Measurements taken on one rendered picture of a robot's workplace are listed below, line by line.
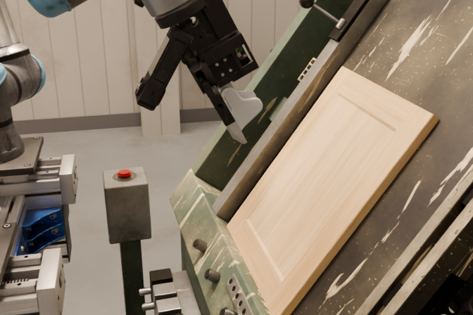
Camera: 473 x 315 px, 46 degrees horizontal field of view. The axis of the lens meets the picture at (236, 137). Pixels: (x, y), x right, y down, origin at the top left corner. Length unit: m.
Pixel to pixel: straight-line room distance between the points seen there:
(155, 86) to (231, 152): 0.94
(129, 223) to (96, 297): 1.15
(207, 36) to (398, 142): 0.48
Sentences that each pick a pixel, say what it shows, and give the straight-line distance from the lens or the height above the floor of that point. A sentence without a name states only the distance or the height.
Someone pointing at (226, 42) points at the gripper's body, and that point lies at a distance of 0.71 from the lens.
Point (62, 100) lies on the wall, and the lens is 4.71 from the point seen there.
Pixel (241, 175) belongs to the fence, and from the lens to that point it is 1.42.
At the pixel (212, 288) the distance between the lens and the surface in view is 1.29.
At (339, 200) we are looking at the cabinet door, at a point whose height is 1.10.
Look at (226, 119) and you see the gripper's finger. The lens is 0.74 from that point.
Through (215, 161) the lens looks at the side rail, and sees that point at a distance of 1.64.
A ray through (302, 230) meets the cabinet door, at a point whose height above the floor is 1.01.
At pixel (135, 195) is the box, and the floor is 0.90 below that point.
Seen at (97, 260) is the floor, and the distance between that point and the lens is 2.98.
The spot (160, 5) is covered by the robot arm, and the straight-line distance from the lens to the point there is 0.70.
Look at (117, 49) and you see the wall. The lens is 4.59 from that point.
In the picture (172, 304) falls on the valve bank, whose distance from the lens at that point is 1.37.
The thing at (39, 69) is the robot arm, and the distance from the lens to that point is 1.63.
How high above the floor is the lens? 1.60
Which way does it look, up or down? 21 degrees down
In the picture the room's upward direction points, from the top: straight up
